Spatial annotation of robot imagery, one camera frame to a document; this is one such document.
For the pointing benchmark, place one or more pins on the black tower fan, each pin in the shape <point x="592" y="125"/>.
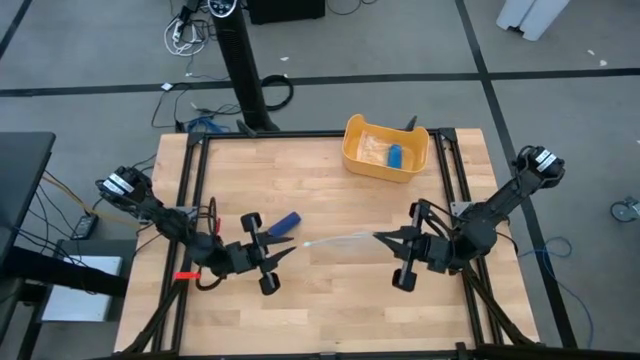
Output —
<point x="240" y="60"/>

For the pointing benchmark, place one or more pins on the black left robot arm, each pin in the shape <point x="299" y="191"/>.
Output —
<point x="170" y="222"/>

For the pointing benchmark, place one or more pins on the grey caster wheel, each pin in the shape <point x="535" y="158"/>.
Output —
<point x="625" y="210"/>

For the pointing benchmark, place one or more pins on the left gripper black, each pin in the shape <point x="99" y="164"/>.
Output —
<point x="240" y="257"/>

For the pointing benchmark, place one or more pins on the dark blue elastic bandage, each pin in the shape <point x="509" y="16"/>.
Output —
<point x="285" y="223"/>

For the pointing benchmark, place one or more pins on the black computer case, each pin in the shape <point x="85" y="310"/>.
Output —
<point x="285" y="10"/>

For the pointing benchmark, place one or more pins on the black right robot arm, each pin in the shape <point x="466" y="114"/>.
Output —
<point x="500" y="205"/>

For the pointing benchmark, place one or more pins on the black spring clamp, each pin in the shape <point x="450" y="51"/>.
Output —
<point x="246" y="128"/>
<point x="410" y="125"/>

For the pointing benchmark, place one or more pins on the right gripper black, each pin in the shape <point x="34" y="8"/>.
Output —
<point x="432" y="252"/>

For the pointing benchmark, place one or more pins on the black power adapter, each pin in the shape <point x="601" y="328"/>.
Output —
<point x="85" y="226"/>

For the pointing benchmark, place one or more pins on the red tape tag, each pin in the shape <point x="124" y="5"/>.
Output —
<point x="187" y="275"/>

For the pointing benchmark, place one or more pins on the black side desk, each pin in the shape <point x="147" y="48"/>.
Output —
<point x="20" y="175"/>

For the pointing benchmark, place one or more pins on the light blue bandage roll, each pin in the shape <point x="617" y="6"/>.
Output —
<point x="395" y="156"/>

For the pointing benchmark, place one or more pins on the yellow plastic bin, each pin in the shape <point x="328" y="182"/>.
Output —
<point x="385" y="175"/>

